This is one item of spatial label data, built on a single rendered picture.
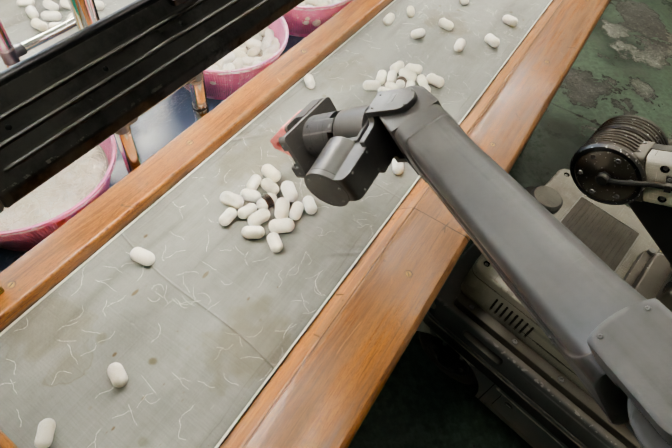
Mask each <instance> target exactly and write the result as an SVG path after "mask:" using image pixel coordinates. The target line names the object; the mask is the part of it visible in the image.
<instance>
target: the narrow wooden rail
mask: <svg viewBox="0 0 672 448"><path fill-rule="evenodd" d="M393 1H394V0H353V1H352V2H351V3H349V4H348V5H347V6H345V7H344V8H343V9H342V10H340V11H339V12H338V13H336V14H335V15H334V16H332V17H331V18H330V19H329V20H327V21H326V22H325V23H323V24H322V25H321V26H319V27H318V28H317V29H316V30H314V31H313V32H312V33H310V34H309V35H308V36H307V37H305V38H304V39H303V40H301V41H300V42H299V43H297V44H296V45H295V46H294V47H292V48H291V49H290V50H288V51H287V52H286V53H285V54H283V55H282V56H281V57H279V58H278V59H277V60H276V61H274V62H273V63H272V64H271V65H269V66H268V67H267V68H265V69H264V70H263V71H261V72H260V73H259V74H257V75H256V76H255V77H253V78H252V79H251V80H250V81H248V82H247V83H246V84H244V85H243V86H242V87H240V88H239V89H238V90H237V91H235V92H234V93H233V94H231V95H230V96H229V97H228V98H226V99H225V100H224V101H223V102H221V103H220V104H219V105H218V106H217V107H215V108H214V109H213V110H211V111H210V112H209V113H207V114H206V115H204V116H203V117H202V118H200V119H199V120H198V121H196V122H195V123H194V124H193V125H191V126H190V127H189V128H187V129H186V130H185V131H183V132H182V133H181V134H180V135H178V136H177V137H176V138H174V139H173V140H172V141H170V142H169V143H168V144H167V145H165V146H164V147H163V148H161V149H160V150H159V151H158V152H156V153H155V154H154V155H152V156H151V157H150V158H148V159H147V160H146V161H145V162H143V163H142V164H141V165H139V166H138V167H137V168H135V169H134V170H133V171H132V172H130V173H129V174H128V175H126V176H125V177H124V178H123V179H121V180H120V181H119V182H117V183H116V184H115V185H113V186H112V187H111V188H110V189H108V190H107V191H106V192H104V193H103V194H102V195H101V196H99V197H98V198H97V199H95V200H94V201H93V202H91V203H90V204H89V205H88V206H86V207H85V208H84V209H82V210H81V211H80V212H78V213H77V214H76V215H75V216H73V217H72V218H71V219H69V220H68V221H67V222H66V223H64V224H63V225H62V226H60V227H59V228H58V229H56V230H55V231H54V232H53V233H51V234H50V235H49V236H47V237H46V238H45V239H44V240H42V241H41V242H40V243H38V244H37V245H36V246H34V247H33V248H32V249H31V250H29V251H28V252H27V253H25V254H24V255H23V256H21V257H20V258H19V259H18V260H16V261H15V262H14V263H12V264H11V265H10V266H9V267H7V268H6V269H5V270H3V271H2V272H1V273H0V286H1V287H2V288H3V289H4V292H3V293H2V294H1V295H0V333H1V332H2V331H3V330H4V329H6V328H7V327H8V326H9V325H10V324H12V323H13V322H14V321H15V320H16V319H17V318H19V317H20V316H21V315H22V314H23V313H25V312H26V311H27V310H28V309H29V308H30V307H32V306H33V305H34V304H35V303H36V302H38V301H39V300H40V299H41V298H42V297H43V296H45V295H46V294H47V293H48V292H49V291H51V290H52V289H53V288H54V287H55V286H56V285H58V284H59V283H60V282H61V281H62V280H64V279H65V278H66V277H67V276H68V275H70V274H71V273H72V272H73V271H74V270H75V269H77V268H78V267H79V266H80V265H81V264H83V263H84V262H85V261H86V260H87V259H88V258H90V257H91V256H92V255H93V254H94V253H96V252H97V251H98V250H99V249H100V248H101V247H103V246H104V245H105V244H106V243H107V242H109V241H110V240H111V239H112V238H113V237H114V236H116V235H117V234H118V233H119V232H120V231H122V230H123V229H124V228H125V227H126V226H128V225H129V224H130V223H131V222H132V221H133V220H135V219H136V218H137V217H138V216H139V215H141V214H142V213H143V212H144V211H145V210H146V209H148V208H149V207H150V206H151V205H152V204H154V203H155V202H156V201H157V200H158V199H159V198H161V197H162V196H163V195H164V194H165V193H167V192H168V191H169V190H170V189H171V188H173V187H174V186H175V185H176V184H177V183H178V182H180V181H181V180H182V179H183V178H184V177H186V176H187V175H188V174H189V173H190V172H191V171H193V170H194V169H195V168H196V167H197V166H199V165H200V164H201V163H202V162H203V161H204V160H206V159H207V158H208V157H209V156H210V155H212V154H213V153H214V152H215V151H216V150H217V149H219V148H220V147H221V146H222V145H223V144H225V143H226V142H227V141H228V140H229V139H231V138H232V137H233V136H234V135H235V134H236V133H238V132H239V131H240V130H241V129H242V128H244V127H245V126H246V125H247V124H248V123H249V122H251V121H252V120H253V119H254V118H255V117H257V116H258V115H259V114H260V113H261V112H262V111H264V110H265V109H266V108H267V107H268V106H270V105H271V104H272V103H273V102H274V101H275V100H277V99H278V98H279V97H280V96H281V95H283V94H284V93H285V92H286V91H287V90H289V89H290V88H291V87H292V86H293V85H294V84H296V83H297V82H298V81H299V80H300V79H302V78H303V77H304V76H305V75H306V74H307V73H309V72H310V71H311V70H312V69H313V68H315V67H316V66H317V65H318V64H319V63H320V62H322V61H323V60H324V59H325V58H326V57H328V56H329V55H330V54H331V53H332V52H333V51H335V50H336V49H337V48H338V47H339V46H341V45H342V44H343V43H344V42H345V41H347V40H348V39H349V38H350V37H351V36H352V35H354V34H355V33H356V32H357V31H358V30H360V29H361V28H362V27H363V26H364V25H365V24H367V23H368V22H369V21H370V20H371V19H373V18H374V17H375V16H376V15H377V14H378V13H380V12H381V11H382V10H383V9H384V8H386V7H387V6H388V5H389V4H390V3H391V2H393Z"/></svg>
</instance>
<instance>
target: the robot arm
mask: <svg viewBox="0 0 672 448"><path fill-rule="evenodd" d="M270 142H271V144H272V145H273V147H274V148H275V149H277V150H279V151H281V152H283V153H285V154H288V155H289V156H291V157H292V158H293V160H294V162H295V163H293V164H294V165H293V166H292V167H291V169H292V170H293V172H294V174H295V175H296V177H297V178H304V183H305V185H306V187H307V189H308V190H309V191H310V192H311V193H312V194H313V195H314V196H315V197H317V198H318V199H319V200H321V201H323V202H325V203H327V204H329V205H332V206H337V207H343V206H346V205H347V204H348V203H349V201H358V200H360V199H362V198H363V197H364V195H365V194H366V192H367V191H368V189H369V188H370V186H371V185H372V183H373V182H374V180H375V179H376V177H377V176H378V174H379V173H385V172H386V170H387V169H388V167H389V165H390V163H391V161H392V160H393V158H394V159H395V160H396V161H397V162H398V163H399V162H408V163H409V164H410V166H411V167H412V168H413V170H414V171H415V172H416V174H417V175H420V176H421V178H422V179H423V180H424V181H425V182H426V183H427V184H428V185H429V186H430V187H431V189H432V190H433V191H434V192H435V194H436V195H437V196H438V198H439V199H440V200H441V201H442V203H443V204H444V205H445V206H446V208H447V209H448V210H449V212H450V213H451V214H452V215H453V217H454V218H455V219H456V221H457V222H458V223H459V224H460V226H461V227H462V228H463V229H464V231H465V232H466V233H467V235H468V236H469V237H470V238H471V240H472V241H473V242H474V244H475V245H476V246H477V247H478V249H479V250H480V251H481V252H482V254H483V255H484V256H485V258H486V259H487V260H488V261H489V263H490V264H491V265H492V267H493V268H494V269H495V270H496V272H497V273H498V274H499V275H500V277H501V278H502V279H503V281H504V282H505V283H506V284H507V286H508V287H509V288H510V290H511V291H512V292H513V293H514V295H515V296H516V297H517V298H518V300H519V301H520V302H521V304H522V305H523V306H524V307H525V309H526V310H527V311H528V313H529V314H530V315H531V316H532V318H533V319H534V320H535V321H536V323H537V324H538V325H539V327H540V328H541V329H542V330H543V332H544V333H545V334H546V336H547V337H548V338H549V339H550V341H551V342H552V344H553V345H554V346H555V347H556V348H557V350H558V351H559V352H560V353H561V355H562V356H563V357H564V359H565V360H566V361H567V363H568V364H569V365H570V367H571V368H572V369H573V371H574V372H575V374H576V375H577V376H578V378H579V379H580V381H581V382H582V384H583V385H584V386H585V388H586V389H587V391H588V392H589V393H590V395H591V396H592V397H593V399H594V400H595V401H596V403H597V404H598V405H599V406H600V408H601V409H602V410H603V412H604V413H605V414H606V415H607V417H608V418H609V419H610V421H611V422H612V423H613V424H616V425H619V424H624V423H625V424H626V426H627V428H628V429H629V430H630V431H631V433H632V434H633V435H634V436H635V438H636V439H637V440H638V441H639V444H640V446H641V448H672V312H671V311H670V310H669V309H668V308H667V307H666V306H664V305H663V304H662V303H661V302H660V301H659V300H658V299H656V298H653V299H648V300H647V299H646V298H645V297H644V296H642V295H641V294H640V293H639V292H637V291H636V290H635V289H634V288H633V287H632V286H630V285H629V284H628V283H627V282H626V281H625V280H623V279H622V278H621V277H620V276H619V275H618V274H617V273H616V272H614V271H613V270H612V269H611V268H610V267H609V266H608V265H607V264H606V263H604V262H603V261H602V260H601V259H600V258H599V257H598V256H597V255H596V254H595V253H594V252H593V251H591V250H590V249H589V248H588V247H587V246H586V245H585V244H584V243H583V242H582V241H581V240H580V239H578V238H577V237H576V236H575V235H574V234H573V233H572V232H571V231H570V230H569V229H568V228H567V227H565V226H564V225H563V224H562V223H561V222H560V221H559V220H558V219H557V218H556V217H555V216H554V215H553V214H551V213H550V212H549V211H548V210H547V209H546V208H545V207H544V206H543V205H542V204H541V203H540V202H538V201H537V200H536V198H535V197H533V196H532V195H531V194H530V193H529V192H528V191H527V190H525V189H524V188H523V187H522V186H521V185H520V184H519V183H518V182H517V181H516V180H515V179H514V178H512V177H511V176H510V175H509V174H508V173H507V172H506V171H505V170H504V169H503V168H502V167H501V166H500V165H498V164H497V163H496V162H495V161H494V160H493V159H492V158H491V157H490V156H489V155H488V154H487V153H485V152H484V151H483V150H482V149H481V148H480V147H479V146H478V145H477V144H476V143H475V142H474V141H473V140H472V139H471V138H470V137H469V136H468V135H467V134H466V133H465V132H464V131H463V129H462V128H461V126H460V125H459V124H458V122H457V121H456V120H455V119H454V118H453V117H452V116H451V115H450V114H449V113H448V112H447V111H446V110H445V109H444V108H442V106H441V104H440V102H439V100H438V99H437V98H436V97H435V96H434V95H432V94H431V93H430V92H429V91H428V90H427V89H426V88H425V87H423V86H420V85H414V86H409V87H406V88H400V89H393V90H386V91H380V92H378V93H377V95H376V96H375V98H374V99H373V101H372V103H371V104H368V105H363V106H358V107H353V108H348V109H343V110H338V111H337V109H336V108H335V106H334V104H333V102H332V100H331V99H330V97H324V98H320V99H315V100H312V101H311V102H310V103H309V104H308V105H307V106H306V107H305V108H304V109H302V110H299V111H298V112H297V113H296V114H295V115H294V116H293V117H292V118H291V119H290V120H289V121H288V122H287V123H286V124H284V125H283V126H282V127H281V128H280V130H279V131H278V132H277V133H276V134H275V135H274V136H273V138H272V139H271V140H270Z"/></svg>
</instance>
